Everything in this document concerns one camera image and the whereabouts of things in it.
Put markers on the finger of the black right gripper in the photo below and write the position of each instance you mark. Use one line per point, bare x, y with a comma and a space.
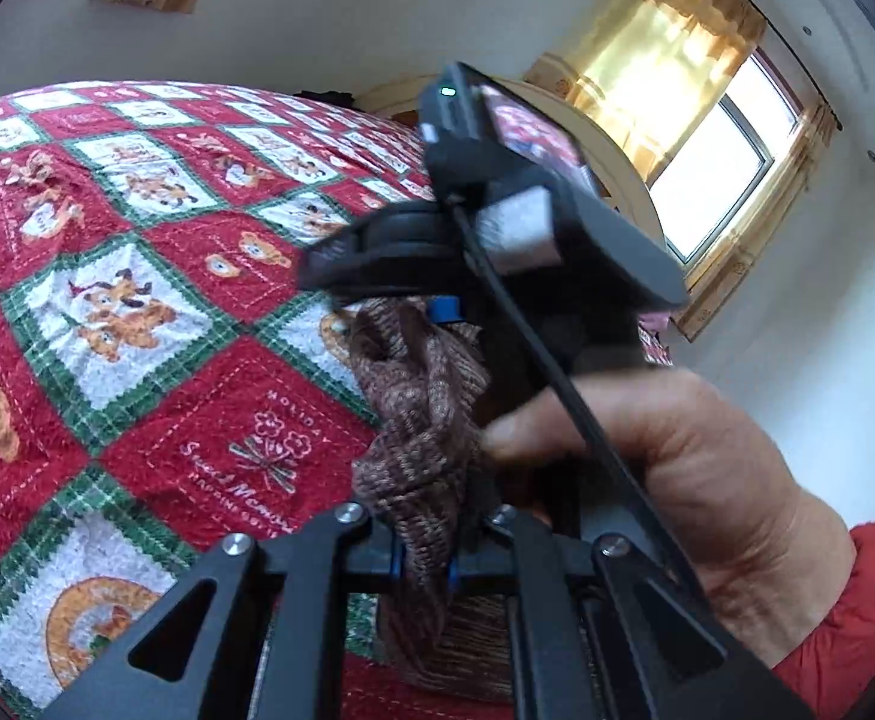
443, 309

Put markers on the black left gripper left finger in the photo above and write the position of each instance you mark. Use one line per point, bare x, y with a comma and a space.
256, 629

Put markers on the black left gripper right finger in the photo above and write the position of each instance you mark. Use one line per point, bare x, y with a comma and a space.
598, 630

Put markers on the brown knitted sweater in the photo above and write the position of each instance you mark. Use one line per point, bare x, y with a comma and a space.
423, 381

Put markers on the red sleeve forearm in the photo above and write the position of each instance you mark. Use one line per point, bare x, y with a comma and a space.
833, 669

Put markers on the right hand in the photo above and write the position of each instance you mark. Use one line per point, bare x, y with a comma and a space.
772, 557

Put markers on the yellow wooden headboard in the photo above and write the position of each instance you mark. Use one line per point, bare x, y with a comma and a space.
623, 187

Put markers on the dark object beside bed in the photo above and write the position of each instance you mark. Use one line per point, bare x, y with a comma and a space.
337, 99

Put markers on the yellow curtain behind headboard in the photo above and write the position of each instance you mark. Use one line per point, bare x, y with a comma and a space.
648, 71

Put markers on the red white patchwork quilt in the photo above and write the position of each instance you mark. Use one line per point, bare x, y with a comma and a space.
163, 381

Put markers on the yellow curtain right of window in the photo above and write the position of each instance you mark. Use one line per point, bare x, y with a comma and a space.
726, 263

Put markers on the window with white frame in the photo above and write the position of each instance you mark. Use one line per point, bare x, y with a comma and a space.
721, 166

